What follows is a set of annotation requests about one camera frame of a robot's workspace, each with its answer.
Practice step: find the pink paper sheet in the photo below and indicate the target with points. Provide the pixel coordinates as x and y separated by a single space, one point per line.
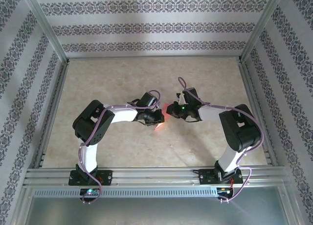
158 127

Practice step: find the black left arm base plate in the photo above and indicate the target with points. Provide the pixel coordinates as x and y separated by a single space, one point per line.
106 177

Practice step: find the thin aluminium wall strip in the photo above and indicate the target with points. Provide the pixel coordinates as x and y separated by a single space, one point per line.
154 57

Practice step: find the wide aluminium mounting rail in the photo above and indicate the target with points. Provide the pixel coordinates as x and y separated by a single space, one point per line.
156 176

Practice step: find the aluminium frame post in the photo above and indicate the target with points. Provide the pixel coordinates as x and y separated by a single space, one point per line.
47 27
259 27

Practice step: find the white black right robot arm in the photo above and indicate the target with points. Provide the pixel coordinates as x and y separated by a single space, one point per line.
242 129

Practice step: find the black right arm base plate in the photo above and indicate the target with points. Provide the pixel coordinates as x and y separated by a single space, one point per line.
206 177

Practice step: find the grey metal panel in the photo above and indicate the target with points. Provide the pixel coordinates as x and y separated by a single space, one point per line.
156 210

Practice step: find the circuit board green light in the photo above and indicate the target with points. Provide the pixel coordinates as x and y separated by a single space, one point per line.
89 192

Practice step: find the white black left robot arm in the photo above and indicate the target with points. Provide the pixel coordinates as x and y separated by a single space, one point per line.
123 115

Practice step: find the aluminium table edge rail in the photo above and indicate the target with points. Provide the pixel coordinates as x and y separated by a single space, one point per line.
251 93
58 93

